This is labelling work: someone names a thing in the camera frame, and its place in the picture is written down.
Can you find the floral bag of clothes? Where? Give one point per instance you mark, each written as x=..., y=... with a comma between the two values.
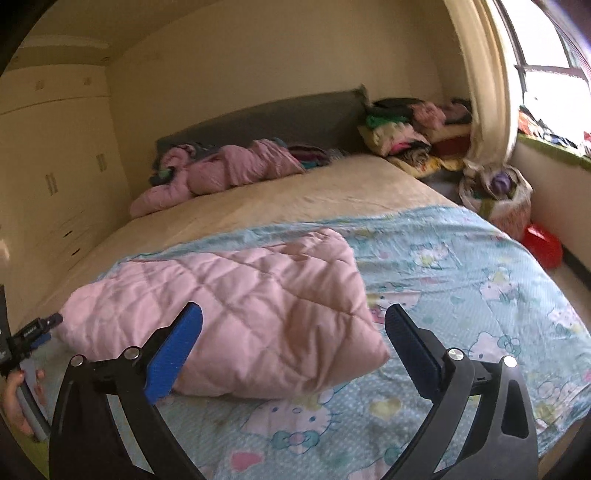
x=499, y=194

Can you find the cream wardrobe with drawers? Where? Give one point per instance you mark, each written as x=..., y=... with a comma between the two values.
x=63, y=188

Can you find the beige bed sheet mattress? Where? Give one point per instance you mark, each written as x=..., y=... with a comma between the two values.
x=357, y=185

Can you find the light blue cartoon blanket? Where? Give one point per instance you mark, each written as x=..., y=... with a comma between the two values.
x=456, y=275

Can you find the cream curtain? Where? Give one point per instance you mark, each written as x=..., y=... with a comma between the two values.
x=495, y=89

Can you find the red plastic container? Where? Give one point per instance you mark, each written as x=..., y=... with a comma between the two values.
x=544, y=246

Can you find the dark grey headboard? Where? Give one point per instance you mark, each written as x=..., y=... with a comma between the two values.
x=327, y=120

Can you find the pink quilted jacket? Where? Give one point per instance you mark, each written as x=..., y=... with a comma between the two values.
x=279, y=321

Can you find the colourful clothes by headboard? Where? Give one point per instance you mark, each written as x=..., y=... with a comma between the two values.
x=312, y=157

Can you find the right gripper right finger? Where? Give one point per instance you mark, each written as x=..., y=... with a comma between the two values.
x=502, y=441

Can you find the pink quilted comforter at headboard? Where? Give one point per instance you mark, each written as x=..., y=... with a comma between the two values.
x=180, y=175

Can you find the pile of folded clothes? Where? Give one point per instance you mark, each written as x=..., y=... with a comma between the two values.
x=420, y=137

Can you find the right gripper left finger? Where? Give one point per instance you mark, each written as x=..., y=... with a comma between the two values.
x=85, y=442

